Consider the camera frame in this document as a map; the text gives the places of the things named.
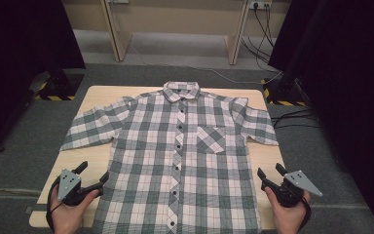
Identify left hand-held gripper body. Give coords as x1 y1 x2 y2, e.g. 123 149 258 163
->
56 168 105 208

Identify grey white plaid shirt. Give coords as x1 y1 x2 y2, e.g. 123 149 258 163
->
59 80 280 234

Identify person's left hand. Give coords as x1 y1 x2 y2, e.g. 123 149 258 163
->
49 186 100 234

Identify beige wooden desk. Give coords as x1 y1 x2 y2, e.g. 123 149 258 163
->
61 0 294 65

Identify white wall power socket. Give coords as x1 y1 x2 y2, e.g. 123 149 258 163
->
248 0 274 11

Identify bundle of black floor cables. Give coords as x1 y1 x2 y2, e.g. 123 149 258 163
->
240 4 284 73

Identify black curtain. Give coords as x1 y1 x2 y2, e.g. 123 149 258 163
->
0 0 87 157
267 0 374 234

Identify black cables beside table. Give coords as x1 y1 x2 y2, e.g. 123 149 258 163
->
270 107 322 130

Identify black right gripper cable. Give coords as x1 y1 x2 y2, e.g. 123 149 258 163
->
298 195 313 234

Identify person's right hand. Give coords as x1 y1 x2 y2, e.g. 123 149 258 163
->
264 186 313 234

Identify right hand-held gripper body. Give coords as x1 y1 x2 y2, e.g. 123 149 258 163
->
265 170 323 209

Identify white floor cable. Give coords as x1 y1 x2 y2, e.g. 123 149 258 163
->
129 44 284 86

